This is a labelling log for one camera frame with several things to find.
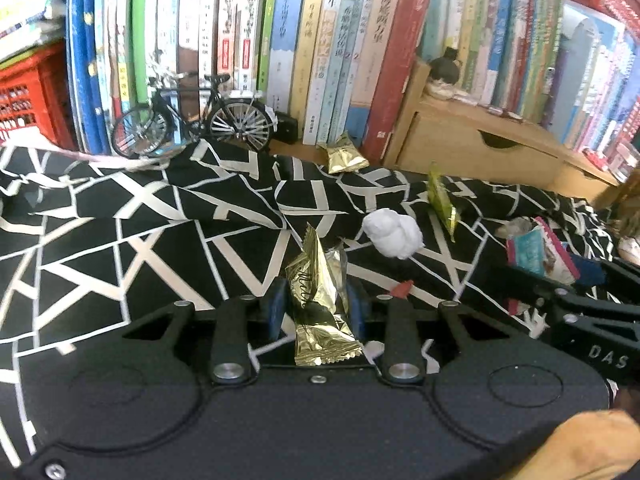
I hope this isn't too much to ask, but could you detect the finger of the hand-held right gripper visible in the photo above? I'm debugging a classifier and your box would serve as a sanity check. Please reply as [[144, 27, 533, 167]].
[[501, 264, 591, 307], [570, 252, 640, 301]]

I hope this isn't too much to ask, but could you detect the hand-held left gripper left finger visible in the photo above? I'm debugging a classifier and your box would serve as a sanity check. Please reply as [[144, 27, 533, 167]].
[[122, 277, 290, 386]]

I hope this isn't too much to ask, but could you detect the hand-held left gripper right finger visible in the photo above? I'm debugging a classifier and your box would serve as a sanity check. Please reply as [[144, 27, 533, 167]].
[[347, 282, 511, 386]]

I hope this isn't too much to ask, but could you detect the pink teal packet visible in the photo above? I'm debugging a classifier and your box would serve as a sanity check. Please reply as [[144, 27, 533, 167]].
[[506, 216, 582, 286]]

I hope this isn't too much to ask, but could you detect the gold candy wrapper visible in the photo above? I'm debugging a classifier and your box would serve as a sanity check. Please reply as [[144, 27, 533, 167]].
[[285, 222, 365, 367]]

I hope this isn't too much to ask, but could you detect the white paper scrap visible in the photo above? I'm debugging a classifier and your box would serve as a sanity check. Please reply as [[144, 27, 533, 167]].
[[520, 305, 548, 338]]

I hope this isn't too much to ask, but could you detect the grey crumpled wrapper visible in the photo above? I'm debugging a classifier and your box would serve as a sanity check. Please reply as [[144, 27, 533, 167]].
[[495, 216, 533, 240]]

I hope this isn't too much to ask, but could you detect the white crumpled tissue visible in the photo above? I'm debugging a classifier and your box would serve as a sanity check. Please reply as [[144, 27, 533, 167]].
[[362, 207, 425, 261]]

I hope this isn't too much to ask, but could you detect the yellow green snack wrapper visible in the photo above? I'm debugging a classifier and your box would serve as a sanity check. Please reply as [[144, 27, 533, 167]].
[[426, 161, 462, 242]]

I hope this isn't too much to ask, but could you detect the gold snack packet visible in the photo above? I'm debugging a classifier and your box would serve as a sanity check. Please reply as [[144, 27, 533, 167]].
[[317, 131, 370, 175]]

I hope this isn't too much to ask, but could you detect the black white patterned blanket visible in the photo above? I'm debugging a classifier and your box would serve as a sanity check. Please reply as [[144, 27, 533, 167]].
[[0, 137, 631, 466]]

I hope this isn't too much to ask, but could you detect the wooden drawer shelf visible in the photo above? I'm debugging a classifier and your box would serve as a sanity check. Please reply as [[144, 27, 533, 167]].
[[382, 57, 621, 201]]

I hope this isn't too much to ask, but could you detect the small black box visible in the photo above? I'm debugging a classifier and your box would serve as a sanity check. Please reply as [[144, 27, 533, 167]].
[[272, 112, 301, 145]]

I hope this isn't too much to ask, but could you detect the row of slim children's books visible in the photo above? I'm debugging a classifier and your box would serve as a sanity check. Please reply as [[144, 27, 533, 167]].
[[420, 0, 640, 171]]

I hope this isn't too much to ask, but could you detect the black figurine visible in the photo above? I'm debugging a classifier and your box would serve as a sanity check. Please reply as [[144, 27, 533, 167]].
[[425, 46, 468, 101]]

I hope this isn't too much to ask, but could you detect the miniature black bicycle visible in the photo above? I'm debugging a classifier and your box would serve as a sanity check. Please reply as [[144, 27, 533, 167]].
[[110, 55, 278, 160]]

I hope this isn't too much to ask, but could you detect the row of tall picture books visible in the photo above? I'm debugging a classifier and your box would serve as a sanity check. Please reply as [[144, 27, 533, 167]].
[[65, 0, 441, 163]]

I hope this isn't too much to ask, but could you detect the red plastic crate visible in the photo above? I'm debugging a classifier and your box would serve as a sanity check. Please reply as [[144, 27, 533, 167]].
[[0, 42, 76, 151]]

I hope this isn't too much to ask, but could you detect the stack of flat books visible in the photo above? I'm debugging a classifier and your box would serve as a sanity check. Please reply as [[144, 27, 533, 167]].
[[0, 0, 68, 68]]

